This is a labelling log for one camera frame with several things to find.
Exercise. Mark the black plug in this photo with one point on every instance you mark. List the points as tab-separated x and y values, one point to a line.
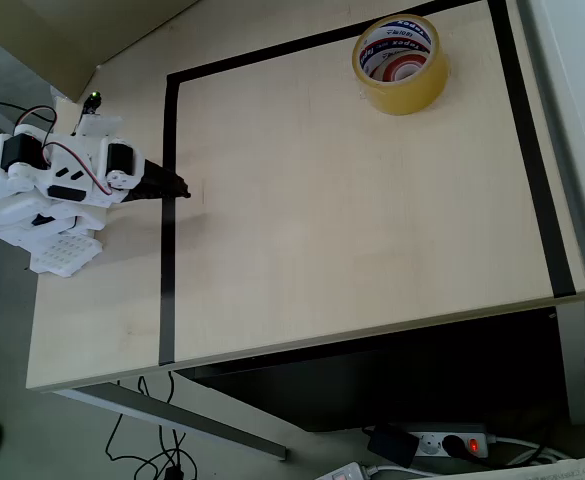
454	445

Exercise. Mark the black power adapter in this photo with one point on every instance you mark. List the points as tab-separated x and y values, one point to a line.
392	445

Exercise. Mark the gripper camera on white mount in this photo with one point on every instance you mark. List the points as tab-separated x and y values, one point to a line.
97	120

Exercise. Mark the red tape roll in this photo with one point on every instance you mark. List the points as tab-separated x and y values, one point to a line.
397	67

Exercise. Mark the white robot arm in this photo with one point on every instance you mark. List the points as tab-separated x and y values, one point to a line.
2	210

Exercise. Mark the yellow packing tape roll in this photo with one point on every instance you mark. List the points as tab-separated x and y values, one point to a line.
412	95

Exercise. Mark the grey power strip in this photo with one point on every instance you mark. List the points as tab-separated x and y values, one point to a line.
429	442

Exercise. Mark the white power strip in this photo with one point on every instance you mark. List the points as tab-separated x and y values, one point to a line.
344	471

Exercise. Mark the grey metal table leg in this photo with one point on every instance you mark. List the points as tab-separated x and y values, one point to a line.
574	365
182	417

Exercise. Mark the printed paper sheet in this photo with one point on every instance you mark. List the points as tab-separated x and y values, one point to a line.
562	470

